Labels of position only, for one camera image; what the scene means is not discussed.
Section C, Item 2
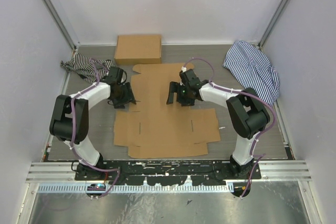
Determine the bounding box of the cardboard box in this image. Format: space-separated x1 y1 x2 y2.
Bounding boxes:
114 34 162 65
113 63 221 159

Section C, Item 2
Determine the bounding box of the left aluminium frame post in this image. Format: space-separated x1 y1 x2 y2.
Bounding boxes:
42 0 78 51

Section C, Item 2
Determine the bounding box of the aluminium front rail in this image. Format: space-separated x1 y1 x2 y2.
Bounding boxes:
26 159 312 183

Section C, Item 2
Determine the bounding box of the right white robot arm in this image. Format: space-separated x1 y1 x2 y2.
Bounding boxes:
166 67 270 179

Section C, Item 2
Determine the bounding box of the right aluminium frame post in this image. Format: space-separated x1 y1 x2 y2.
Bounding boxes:
257 0 290 49

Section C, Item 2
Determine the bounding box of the black white striped cloth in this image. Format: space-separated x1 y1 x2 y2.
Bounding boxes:
60 53 114 83

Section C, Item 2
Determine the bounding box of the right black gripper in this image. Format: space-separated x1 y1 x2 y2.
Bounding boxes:
167 82 195 107

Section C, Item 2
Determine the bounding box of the folded closed cardboard box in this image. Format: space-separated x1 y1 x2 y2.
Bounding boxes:
114 34 162 65

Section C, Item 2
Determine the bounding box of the slotted grey cable duct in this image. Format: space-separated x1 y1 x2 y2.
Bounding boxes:
37 183 234 194

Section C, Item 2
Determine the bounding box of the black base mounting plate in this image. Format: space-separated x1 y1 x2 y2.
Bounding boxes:
71 159 253 186

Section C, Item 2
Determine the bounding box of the aluminium frame post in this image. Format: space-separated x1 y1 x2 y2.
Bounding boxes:
42 0 78 51
257 0 290 49

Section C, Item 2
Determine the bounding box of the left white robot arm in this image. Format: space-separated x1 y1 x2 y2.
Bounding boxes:
49 67 136 180

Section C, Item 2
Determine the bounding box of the blue white striped cloth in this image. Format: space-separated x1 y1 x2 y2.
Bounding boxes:
223 40 280 106

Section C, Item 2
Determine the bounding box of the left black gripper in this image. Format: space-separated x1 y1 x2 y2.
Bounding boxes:
111 82 136 109

